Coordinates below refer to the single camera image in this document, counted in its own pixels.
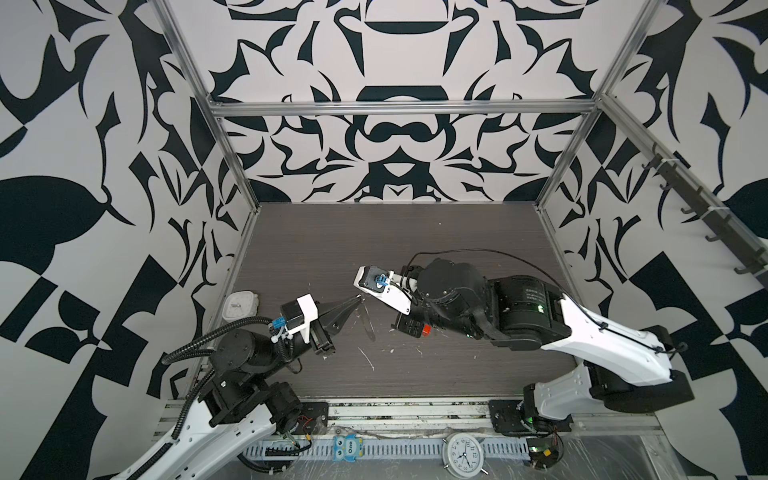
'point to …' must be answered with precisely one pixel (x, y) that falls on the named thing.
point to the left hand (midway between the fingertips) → (357, 293)
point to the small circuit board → (543, 451)
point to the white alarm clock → (463, 455)
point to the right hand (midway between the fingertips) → (377, 287)
